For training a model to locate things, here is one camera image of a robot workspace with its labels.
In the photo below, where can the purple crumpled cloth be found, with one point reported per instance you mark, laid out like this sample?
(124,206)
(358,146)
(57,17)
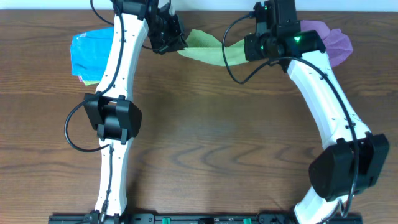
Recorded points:
(338,45)

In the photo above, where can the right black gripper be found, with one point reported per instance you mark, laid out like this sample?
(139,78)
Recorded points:
(250,53)

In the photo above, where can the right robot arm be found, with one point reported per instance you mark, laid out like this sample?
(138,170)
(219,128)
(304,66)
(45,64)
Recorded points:
(352,157)

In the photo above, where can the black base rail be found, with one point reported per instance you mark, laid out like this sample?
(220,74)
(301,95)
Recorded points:
(150,218)

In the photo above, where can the green microfiber cloth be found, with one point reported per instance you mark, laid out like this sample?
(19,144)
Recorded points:
(206,48)

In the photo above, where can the light green folded cloth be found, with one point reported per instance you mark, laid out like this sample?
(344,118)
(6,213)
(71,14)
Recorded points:
(90,82)

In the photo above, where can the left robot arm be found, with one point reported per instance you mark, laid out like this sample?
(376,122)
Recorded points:
(111,111)

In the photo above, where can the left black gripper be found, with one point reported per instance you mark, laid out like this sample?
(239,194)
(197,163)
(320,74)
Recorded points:
(176,40)

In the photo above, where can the blue folded cloth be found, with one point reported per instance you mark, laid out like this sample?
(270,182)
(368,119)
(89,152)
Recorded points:
(89,52)

